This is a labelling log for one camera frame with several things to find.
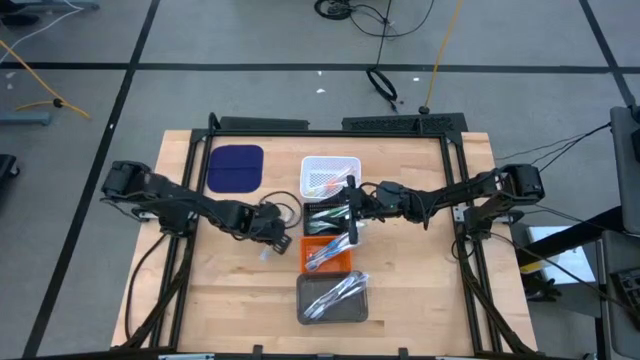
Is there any thin black cable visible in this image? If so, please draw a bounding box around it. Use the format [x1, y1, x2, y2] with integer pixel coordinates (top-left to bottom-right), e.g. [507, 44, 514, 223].
[494, 122, 614, 191]

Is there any grey furniture panel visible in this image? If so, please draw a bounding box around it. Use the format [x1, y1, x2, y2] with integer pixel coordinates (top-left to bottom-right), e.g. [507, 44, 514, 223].
[597, 229, 640, 360]

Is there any black keyboard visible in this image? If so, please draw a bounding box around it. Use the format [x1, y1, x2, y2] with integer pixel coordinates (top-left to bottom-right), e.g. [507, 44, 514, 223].
[609, 267, 640, 314]

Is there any white cable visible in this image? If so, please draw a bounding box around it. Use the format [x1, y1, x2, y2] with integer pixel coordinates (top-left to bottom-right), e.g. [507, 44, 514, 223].
[0, 0, 84, 65]

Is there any black caster foot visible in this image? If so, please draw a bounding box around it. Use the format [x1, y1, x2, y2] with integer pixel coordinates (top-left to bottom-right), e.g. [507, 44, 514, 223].
[0, 153, 21, 180]

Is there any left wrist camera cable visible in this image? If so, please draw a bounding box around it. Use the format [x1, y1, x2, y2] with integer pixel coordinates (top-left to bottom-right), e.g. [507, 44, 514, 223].
[257, 190, 305, 232]

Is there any orange perforated plastic basket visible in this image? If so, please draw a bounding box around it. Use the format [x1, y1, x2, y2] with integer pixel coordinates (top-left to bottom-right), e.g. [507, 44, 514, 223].
[299, 235, 354, 275]

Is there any black arm base cable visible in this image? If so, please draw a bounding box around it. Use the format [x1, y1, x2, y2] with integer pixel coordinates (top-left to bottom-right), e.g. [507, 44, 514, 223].
[123, 232, 171, 341]

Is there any white label strip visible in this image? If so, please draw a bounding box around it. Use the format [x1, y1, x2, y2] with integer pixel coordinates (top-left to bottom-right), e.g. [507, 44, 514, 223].
[158, 352, 216, 360]

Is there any grey chair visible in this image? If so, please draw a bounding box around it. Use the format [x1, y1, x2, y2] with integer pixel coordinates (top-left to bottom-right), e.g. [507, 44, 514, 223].
[608, 104, 640, 236]

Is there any navy blue cloth mat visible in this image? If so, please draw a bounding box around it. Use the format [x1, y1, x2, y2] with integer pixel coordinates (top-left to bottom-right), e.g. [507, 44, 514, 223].
[206, 144, 265, 195]

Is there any black coiled cable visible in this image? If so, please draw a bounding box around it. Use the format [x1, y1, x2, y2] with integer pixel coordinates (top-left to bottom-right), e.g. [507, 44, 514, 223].
[366, 0, 401, 114]

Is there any black slanted bar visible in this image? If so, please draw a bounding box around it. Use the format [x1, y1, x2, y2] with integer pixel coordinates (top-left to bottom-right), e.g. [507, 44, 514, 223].
[517, 204, 626, 266]

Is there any person's shoe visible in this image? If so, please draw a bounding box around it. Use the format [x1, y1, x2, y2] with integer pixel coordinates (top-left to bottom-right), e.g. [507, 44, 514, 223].
[0, 2, 40, 27]

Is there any purple packaged toothbrush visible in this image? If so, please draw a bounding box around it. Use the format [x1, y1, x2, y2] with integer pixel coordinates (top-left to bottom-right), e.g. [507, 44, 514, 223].
[307, 279, 370, 321]
[319, 271, 370, 301]
[303, 272, 369, 314]

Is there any grey floor bar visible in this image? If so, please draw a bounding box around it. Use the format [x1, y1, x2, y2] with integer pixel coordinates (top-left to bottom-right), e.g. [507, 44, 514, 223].
[9, 0, 100, 11]
[0, 110, 54, 127]

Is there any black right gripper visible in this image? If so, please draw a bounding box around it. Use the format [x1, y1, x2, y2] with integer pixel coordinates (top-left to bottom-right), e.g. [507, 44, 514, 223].
[346, 174, 405, 246]

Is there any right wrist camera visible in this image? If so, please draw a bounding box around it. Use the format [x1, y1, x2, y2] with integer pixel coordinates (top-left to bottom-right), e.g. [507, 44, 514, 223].
[375, 180, 404, 209]

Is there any grey translucent plastic tray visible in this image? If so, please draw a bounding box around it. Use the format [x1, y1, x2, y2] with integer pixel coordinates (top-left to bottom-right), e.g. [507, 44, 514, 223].
[295, 271, 370, 325]

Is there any black cable tangle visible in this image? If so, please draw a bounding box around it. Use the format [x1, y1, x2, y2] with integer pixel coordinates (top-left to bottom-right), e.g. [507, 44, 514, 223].
[313, 0, 436, 40]

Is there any white perforated plastic basket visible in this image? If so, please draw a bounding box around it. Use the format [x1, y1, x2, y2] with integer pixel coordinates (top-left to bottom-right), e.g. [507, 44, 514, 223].
[298, 155, 363, 200]

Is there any yellow cable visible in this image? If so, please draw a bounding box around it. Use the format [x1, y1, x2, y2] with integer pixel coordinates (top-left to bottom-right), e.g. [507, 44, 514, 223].
[0, 39, 93, 120]
[423, 0, 465, 109]

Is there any black perforated plastic basket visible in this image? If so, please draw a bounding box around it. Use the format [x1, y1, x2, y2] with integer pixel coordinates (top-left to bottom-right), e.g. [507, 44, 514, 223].
[302, 201, 351, 237]

